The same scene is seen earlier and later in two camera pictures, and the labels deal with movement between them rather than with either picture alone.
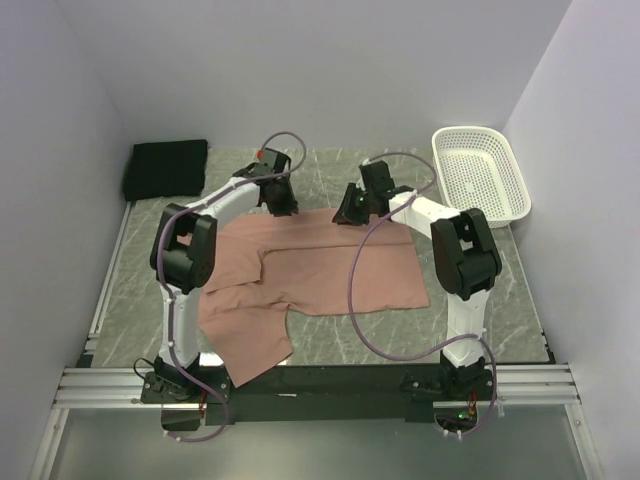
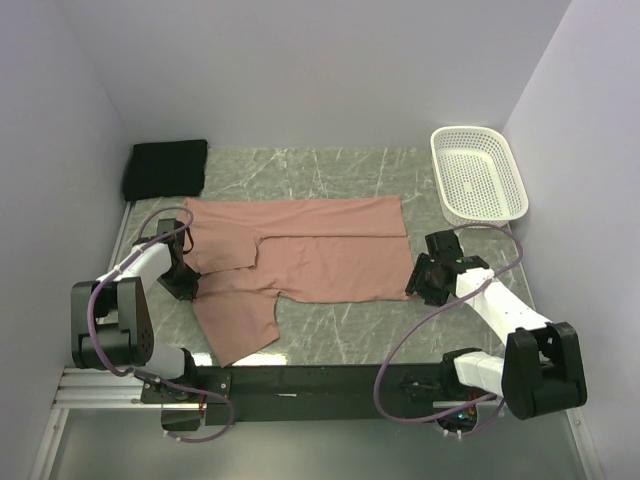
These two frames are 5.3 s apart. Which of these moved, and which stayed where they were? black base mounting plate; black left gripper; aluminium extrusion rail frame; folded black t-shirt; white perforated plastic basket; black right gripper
Moved: black left gripper; black right gripper
Stayed: aluminium extrusion rail frame; black base mounting plate; white perforated plastic basket; folded black t-shirt
